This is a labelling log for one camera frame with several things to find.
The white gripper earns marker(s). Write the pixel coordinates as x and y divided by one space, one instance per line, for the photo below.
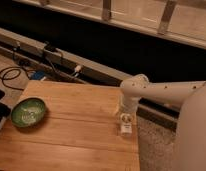
128 105

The green ceramic bowl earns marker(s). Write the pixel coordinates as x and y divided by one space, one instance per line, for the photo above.
28 112

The glass wall metal frame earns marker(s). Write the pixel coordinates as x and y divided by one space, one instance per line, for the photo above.
183 21

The small white bottle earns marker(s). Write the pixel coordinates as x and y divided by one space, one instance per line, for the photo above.
125 124

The black clamp on rail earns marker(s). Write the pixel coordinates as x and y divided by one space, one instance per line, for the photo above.
49 47

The metal floor rail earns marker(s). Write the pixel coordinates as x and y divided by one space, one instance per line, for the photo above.
79 66

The blue object on floor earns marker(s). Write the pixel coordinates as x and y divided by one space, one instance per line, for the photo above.
37 75

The black device at left edge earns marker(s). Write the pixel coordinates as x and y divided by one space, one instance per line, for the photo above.
4 110

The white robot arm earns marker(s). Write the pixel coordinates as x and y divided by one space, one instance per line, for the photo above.
190 141

